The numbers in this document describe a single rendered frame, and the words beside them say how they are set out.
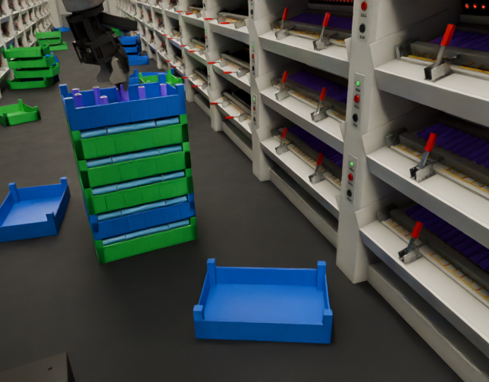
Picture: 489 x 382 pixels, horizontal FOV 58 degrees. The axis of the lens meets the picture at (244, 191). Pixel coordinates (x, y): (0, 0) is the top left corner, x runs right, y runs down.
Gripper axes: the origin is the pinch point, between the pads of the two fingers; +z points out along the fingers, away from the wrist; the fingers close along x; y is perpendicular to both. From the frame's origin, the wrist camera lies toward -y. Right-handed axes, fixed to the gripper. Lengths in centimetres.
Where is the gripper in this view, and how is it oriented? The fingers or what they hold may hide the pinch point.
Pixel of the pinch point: (123, 84)
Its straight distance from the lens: 120.3
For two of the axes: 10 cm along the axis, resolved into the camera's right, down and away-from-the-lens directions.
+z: 1.8, 7.8, 6.0
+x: 8.2, 2.2, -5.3
